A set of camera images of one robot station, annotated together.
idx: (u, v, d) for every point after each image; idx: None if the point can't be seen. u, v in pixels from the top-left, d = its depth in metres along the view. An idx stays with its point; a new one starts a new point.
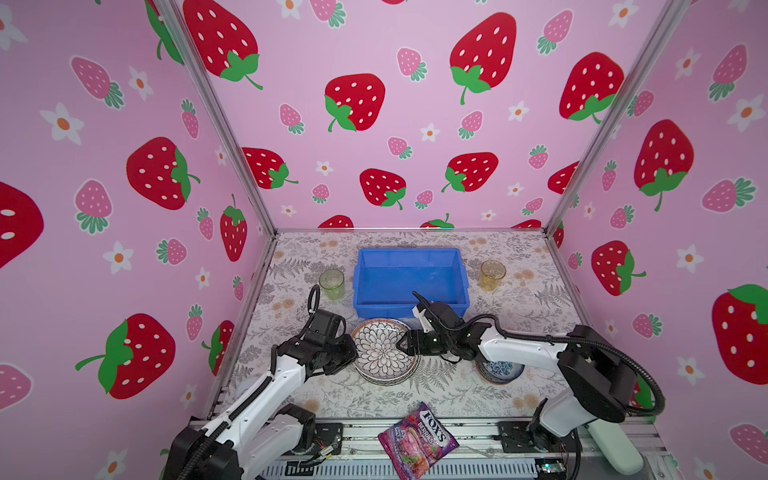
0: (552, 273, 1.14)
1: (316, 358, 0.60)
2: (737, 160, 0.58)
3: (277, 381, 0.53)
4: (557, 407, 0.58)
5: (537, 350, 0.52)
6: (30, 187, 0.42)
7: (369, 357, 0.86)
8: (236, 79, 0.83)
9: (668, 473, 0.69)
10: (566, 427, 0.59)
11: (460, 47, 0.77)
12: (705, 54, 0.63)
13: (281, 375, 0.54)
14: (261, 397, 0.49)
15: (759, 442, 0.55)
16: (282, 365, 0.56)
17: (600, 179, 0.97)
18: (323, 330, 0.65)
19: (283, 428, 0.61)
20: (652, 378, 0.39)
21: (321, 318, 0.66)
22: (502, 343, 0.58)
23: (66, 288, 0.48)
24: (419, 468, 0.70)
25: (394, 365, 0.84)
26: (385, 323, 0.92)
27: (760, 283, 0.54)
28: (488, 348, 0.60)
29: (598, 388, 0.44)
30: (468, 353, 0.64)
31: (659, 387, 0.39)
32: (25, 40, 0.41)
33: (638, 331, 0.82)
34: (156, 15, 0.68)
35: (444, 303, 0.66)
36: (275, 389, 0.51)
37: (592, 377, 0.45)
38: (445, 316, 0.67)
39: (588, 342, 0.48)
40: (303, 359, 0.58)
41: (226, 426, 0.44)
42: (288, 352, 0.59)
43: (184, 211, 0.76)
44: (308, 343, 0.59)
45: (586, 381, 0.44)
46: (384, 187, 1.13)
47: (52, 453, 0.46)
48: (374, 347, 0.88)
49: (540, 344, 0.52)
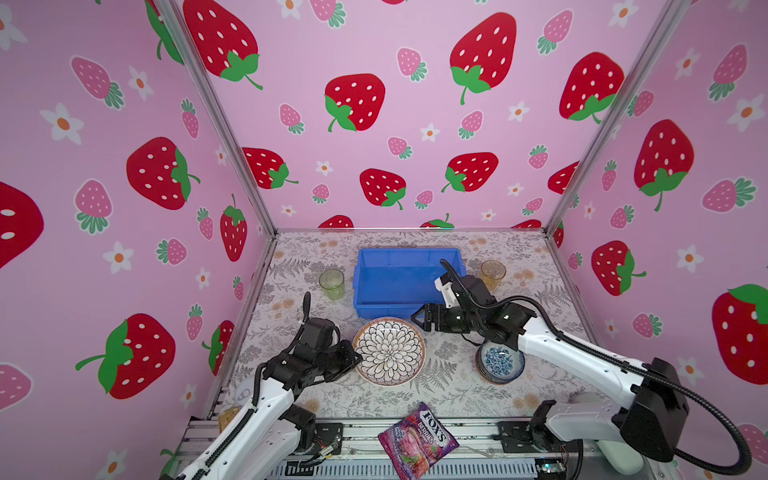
0: (552, 273, 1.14)
1: (307, 375, 0.57)
2: (736, 160, 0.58)
3: (260, 411, 0.50)
4: (581, 426, 0.56)
5: (602, 372, 0.45)
6: (30, 187, 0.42)
7: (375, 363, 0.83)
8: (236, 79, 0.83)
9: (669, 473, 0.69)
10: (571, 433, 0.59)
11: (460, 47, 0.77)
12: (704, 54, 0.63)
13: (264, 403, 0.51)
14: (241, 435, 0.47)
15: (759, 442, 0.55)
16: (265, 391, 0.52)
17: (600, 179, 0.97)
18: (314, 343, 0.61)
19: (282, 438, 0.61)
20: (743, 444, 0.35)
21: (311, 330, 0.61)
22: (551, 344, 0.51)
23: (67, 288, 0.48)
24: (419, 468, 0.70)
25: (401, 369, 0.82)
26: (392, 322, 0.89)
27: (760, 283, 0.54)
28: (532, 343, 0.53)
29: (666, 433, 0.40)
30: (499, 335, 0.56)
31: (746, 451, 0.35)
32: (25, 40, 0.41)
33: (638, 331, 0.82)
34: (156, 15, 0.68)
35: (478, 281, 0.59)
36: (256, 423, 0.48)
37: (664, 420, 0.40)
38: (477, 293, 0.59)
39: (667, 384, 0.44)
40: (289, 382, 0.54)
41: (203, 473, 0.42)
42: (274, 373, 0.55)
43: (184, 211, 0.76)
44: (296, 360, 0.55)
45: (656, 423, 0.39)
46: (384, 187, 1.13)
47: (52, 454, 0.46)
48: (381, 349, 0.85)
49: (607, 366, 0.45)
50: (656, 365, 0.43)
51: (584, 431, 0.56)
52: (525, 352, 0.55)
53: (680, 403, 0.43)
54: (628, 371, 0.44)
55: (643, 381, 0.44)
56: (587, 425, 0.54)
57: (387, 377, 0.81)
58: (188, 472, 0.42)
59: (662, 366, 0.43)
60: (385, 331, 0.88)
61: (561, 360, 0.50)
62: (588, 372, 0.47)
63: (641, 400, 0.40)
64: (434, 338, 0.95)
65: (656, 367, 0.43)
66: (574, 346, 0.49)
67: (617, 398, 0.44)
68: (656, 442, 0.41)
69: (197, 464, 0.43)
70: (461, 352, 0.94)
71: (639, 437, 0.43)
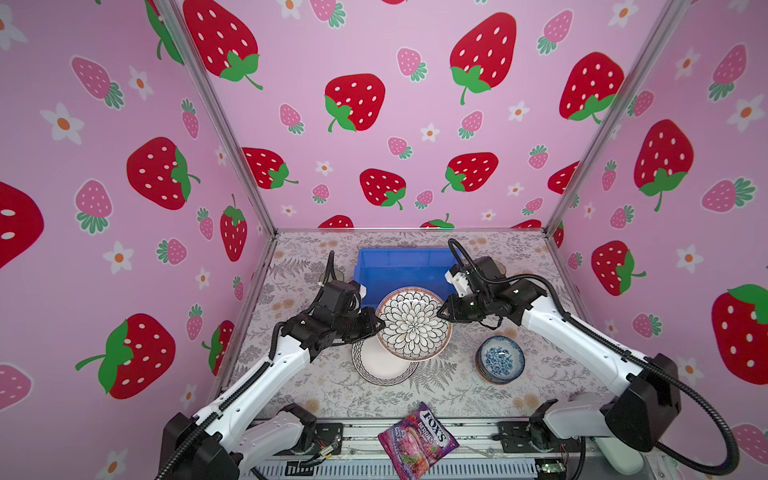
0: (552, 273, 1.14)
1: (325, 338, 0.56)
2: (736, 160, 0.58)
3: (275, 366, 0.49)
4: (578, 420, 0.55)
5: (603, 358, 0.45)
6: (31, 187, 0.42)
7: (398, 332, 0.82)
8: (236, 79, 0.83)
9: (669, 473, 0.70)
10: (568, 431, 0.60)
11: (460, 47, 0.77)
12: (704, 53, 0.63)
13: (280, 359, 0.50)
14: (256, 385, 0.46)
15: (759, 442, 0.55)
16: (282, 348, 0.52)
17: (600, 179, 0.97)
18: (332, 306, 0.59)
19: (286, 425, 0.62)
20: (728, 428, 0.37)
21: (331, 293, 0.59)
22: (554, 322, 0.51)
23: (66, 290, 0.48)
24: (419, 468, 0.70)
25: (422, 344, 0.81)
26: (421, 293, 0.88)
27: (760, 284, 0.54)
28: (533, 317, 0.53)
29: (652, 424, 0.41)
30: (505, 307, 0.56)
31: (733, 438, 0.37)
32: (26, 41, 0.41)
33: (638, 330, 0.82)
34: (156, 15, 0.68)
35: (487, 259, 0.61)
36: (272, 375, 0.48)
37: (652, 412, 0.40)
38: (485, 270, 0.61)
39: (664, 375, 0.43)
40: (307, 342, 0.53)
41: (216, 417, 0.42)
42: (293, 332, 0.54)
43: (184, 211, 0.76)
44: (315, 322, 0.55)
45: (644, 412, 0.39)
46: (384, 187, 1.13)
47: (52, 453, 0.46)
48: (405, 319, 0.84)
49: (608, 352, 0.45)
50: (658, 359, 0.43)
51: (578, 423, 0.56)
52: (527, 327, 0.55)
53: (673, 401, 0.43)
54: (627, 360, 0.44)
55: (641, 371, 0.42)
56: (583, 418, 0.54)
57: (406, 349, 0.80)
58: (202, 414, 0.42)
59: (664, 361, 0.43)
60: (412, 300, 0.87)
61: (561, 339, 0.50)
62: (586, 355, 0.47)
63: (635, 388, 0.41)
64: None
65: (657, 362, 0.43)
66: (580, 330, 0.49)
67: (610, 384, 0.44)
68: (639, 431, 0.42)
69: (211, 408, 0.43)
70: (461, 352, 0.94)
71: (623, 424, 0.44)
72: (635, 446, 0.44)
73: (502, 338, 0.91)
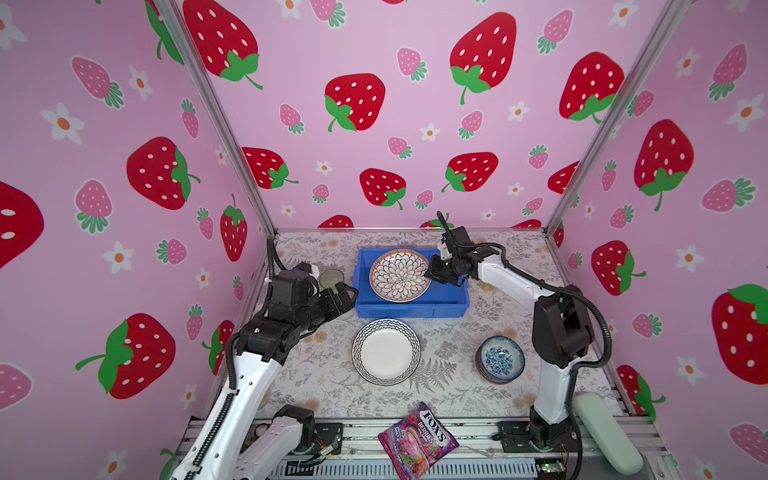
0: (552, 273, 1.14)
1: (289, 337, 0.50)
2: (737, 160, 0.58)
3: (241, 392, 0.44)
4: (546, 381, 0.60)
5: (525, 287, 0.57)
6: (31, 187, 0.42)
7: (389, 279, 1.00)
8: (236, 79, 0.83)
9: (668, 473, 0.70)
10: (557, 410, 0.62)
11: (460, 47, 0.77)
12: (704, 54, 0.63)
13: (245, 382, 0.44)
14: (227, 424, 0.41)
15: (759, 442, 0.55)
16: (243, 368, 0.45)
17: (600, 179, 0.97)
18: (289, 301, 0.53)
19: (284, 431, 0.61)
20: (609, 335, 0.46)
21: (282, 286, 0.51)
22: (498, 269, 0.64)
23: (66, 289, 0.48)
24: (419, 468, 0.70)
25: (403, 292, 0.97)
26: (414, 256, 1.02)
27: (761, 283, 0.54)
28: (485, 268, 0.67)
29: (553, 331, 0.51)
30: (465, 264, 0.71)
31: (611, 343, 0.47)
32: (26, 40, 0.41)
33: (638, 330, 0.82)
34: (156, 15, 0.68)
35: (461, 228, 0.76)
36: (242, 402, 0.43)
37: (555, 324, 0.51)
38: (457, 236, 0.75)
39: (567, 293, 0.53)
40: (268, 350, 0.47)
41: (195, 473, 0.38)
42: (249, 345, 0.47)
43: (184, 211, 0.76)
44: (273, 323, 0.50)
45: (546, 321, 0.51)
46: (384, 187, 1.13)
47: (53, 453, 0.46)
48: (395, 273, 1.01)
49: (530, 283, 0.58)
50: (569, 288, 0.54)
51: (554, 395, 0.60)
52: (482, 278, 0.69)
53: (583, 325, 0.53)
54: (543, 287, 0.56)
55: (553, 294, 0.54)
56: (552, 382, 0.59)
57: (391, 292, 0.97)
58: (179, 475, 0.38)
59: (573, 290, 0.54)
60: (406, 260, 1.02)
61: (502, 283, 0.63)
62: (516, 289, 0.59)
63: (543, 304, 0.52)
64: (434, 338, 0.95)
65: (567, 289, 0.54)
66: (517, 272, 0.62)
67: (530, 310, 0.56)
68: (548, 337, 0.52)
69: (186, 466, 0.38)
70: (461, 352, 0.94)
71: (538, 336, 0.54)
72: (548, 355, 0.54)
73: (502, 339, 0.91)
